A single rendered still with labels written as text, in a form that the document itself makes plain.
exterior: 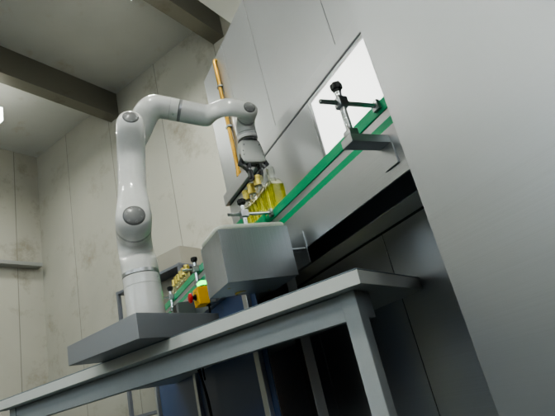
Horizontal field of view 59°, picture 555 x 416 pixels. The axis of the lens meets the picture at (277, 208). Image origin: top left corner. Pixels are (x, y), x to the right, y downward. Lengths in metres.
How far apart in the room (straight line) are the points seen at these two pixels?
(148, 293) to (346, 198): 0.70
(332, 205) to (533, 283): 0.73
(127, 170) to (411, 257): 1.01
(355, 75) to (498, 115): 0.90
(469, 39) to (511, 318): 0.41
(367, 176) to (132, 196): 0.84
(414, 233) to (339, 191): 0.25
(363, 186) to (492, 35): 0.57
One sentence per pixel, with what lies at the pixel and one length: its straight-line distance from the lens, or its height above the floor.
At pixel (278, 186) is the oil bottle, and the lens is 1.76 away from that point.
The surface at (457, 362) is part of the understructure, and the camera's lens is 1.38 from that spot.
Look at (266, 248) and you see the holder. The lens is 1.41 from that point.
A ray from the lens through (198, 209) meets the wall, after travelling 6.53.
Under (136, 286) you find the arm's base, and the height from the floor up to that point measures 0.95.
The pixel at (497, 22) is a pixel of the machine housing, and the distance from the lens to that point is 0.79.
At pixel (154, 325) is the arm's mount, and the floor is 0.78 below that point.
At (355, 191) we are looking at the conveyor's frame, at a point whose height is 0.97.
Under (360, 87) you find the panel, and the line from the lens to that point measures 1.57.
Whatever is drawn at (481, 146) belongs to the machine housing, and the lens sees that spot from 0.77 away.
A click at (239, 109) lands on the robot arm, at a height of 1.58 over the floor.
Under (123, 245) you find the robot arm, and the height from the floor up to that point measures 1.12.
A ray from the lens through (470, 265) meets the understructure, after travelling 0.79.
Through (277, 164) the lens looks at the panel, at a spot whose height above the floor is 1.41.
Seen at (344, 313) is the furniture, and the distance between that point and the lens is 1.13.
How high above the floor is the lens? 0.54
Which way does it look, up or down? 21 degrees up
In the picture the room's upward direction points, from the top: 14 degrees counter-clockwise
